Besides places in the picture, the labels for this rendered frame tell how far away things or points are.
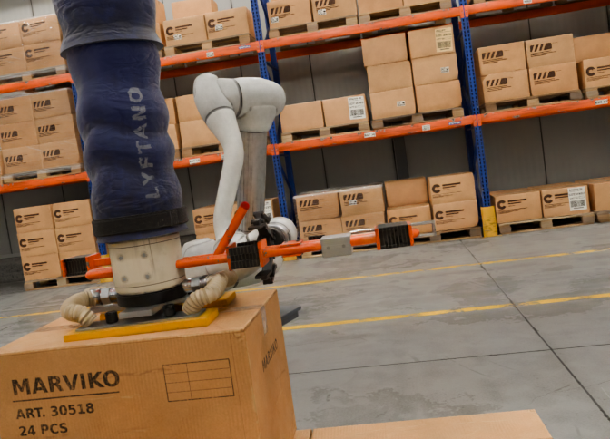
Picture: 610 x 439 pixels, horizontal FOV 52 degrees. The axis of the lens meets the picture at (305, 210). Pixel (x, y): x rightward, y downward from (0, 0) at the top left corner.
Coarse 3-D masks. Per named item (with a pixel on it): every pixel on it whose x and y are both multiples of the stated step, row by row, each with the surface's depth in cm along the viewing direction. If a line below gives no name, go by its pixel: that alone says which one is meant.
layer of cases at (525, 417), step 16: (464, 416) 168; (480, 416) 166; (496, 416) 165; (512, 416) 164; (528, 416) 162; (304, 432) 172; (320, 432) 171; (336, 432) 169; (352, 432) 168; (368, 432) 166; (384, 432) 165; (400, 432) 164; (416, 432) 163; (432, 432) 161; (448, 432) 160; (464, 432) 159; (480, 432) 157; (496, 432) 156; (512, 432) 155; (528, 432) 154; (544, 432) 153
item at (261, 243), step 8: (256, 240) 155; (264, 240) 152; (232, 248) 146; (240, 248) 146; (248, 248) 146; (256, 248) 145; (264, 248) 150; (232, 256) 147; (240, 256) 147; (248, 256) 147; (256, 256) 146; (232, 264) 146; (240, 264) 146; (248, 264) 146; (256, 264) 146; (264, 264) 148
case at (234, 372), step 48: (48, 336) 151; (144, 336) 138; (192, 336) 134; (240, 336) 133; (0, 384) 141; (48, 384) 139; (96, 384) 138; (144, 384) 136; (192, 384) 135; (240, 384) 134; (288, 384) 171; (0, 432) 142; (48, 432) 140; (96, 432) 139; (144, 432) 137; (192, 432) 136; (240, 432) 135; (288, 432) 163
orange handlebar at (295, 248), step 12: (300, 240) 149; (312, 240) 150; (360, 240) 144; (372, 240) 144; (264, 252) 147; (276, 252) 147; (288, 252) 147; (300, 252) 147; (96, 264) 181; (108, 264) 181; (180, 264) 150; (192, 264) 149; (204, 264) 149; (96, 276) 152; (108, 276) 152
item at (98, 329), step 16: (112, 320) 145; (128, 320) 145; (144, 320) 143; (160, 320) 141; (176, 320) 140; (192, 320) 139; (208, 320) 139; (64, 336) 142; (80, 336) 142; (96, 336) 141; (112, 336) 141
